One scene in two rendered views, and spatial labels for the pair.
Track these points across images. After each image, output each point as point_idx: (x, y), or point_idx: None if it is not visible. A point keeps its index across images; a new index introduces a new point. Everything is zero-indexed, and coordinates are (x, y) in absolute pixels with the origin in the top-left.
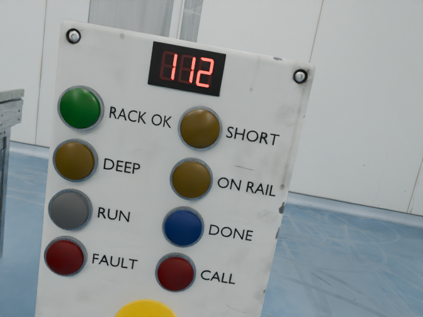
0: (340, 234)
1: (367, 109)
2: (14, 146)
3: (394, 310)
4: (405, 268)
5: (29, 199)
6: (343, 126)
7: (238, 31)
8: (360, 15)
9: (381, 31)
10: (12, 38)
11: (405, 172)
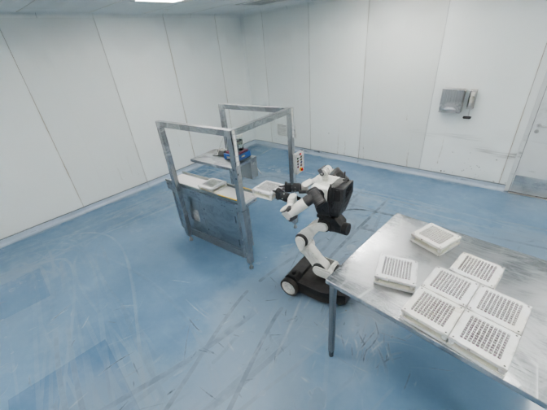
0: None
1: (209, 117)
2: (72, 214)
3: (264, 174)
4: None
5: (143, 216)
6: None
7: (151, 107)
8: (192, 82)
9: (201, 85)
10: (38, 161)
11: None
